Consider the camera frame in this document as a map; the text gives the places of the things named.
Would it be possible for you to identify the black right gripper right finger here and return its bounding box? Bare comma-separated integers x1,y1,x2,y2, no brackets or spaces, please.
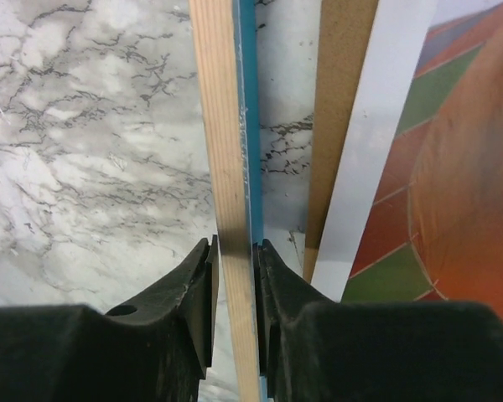
254,240,503,401

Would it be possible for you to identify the colourful balloon photo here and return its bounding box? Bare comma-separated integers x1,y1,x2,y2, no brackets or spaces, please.
311,1,503,315

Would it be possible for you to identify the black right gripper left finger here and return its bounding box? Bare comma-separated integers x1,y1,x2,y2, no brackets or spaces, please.
0,239,218,401

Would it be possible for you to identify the wooden picture frame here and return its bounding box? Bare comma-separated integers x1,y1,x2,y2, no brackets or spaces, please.
189,1,262,401

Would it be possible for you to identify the brown frame backing board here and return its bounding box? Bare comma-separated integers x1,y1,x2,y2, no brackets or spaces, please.
303,0,378,281

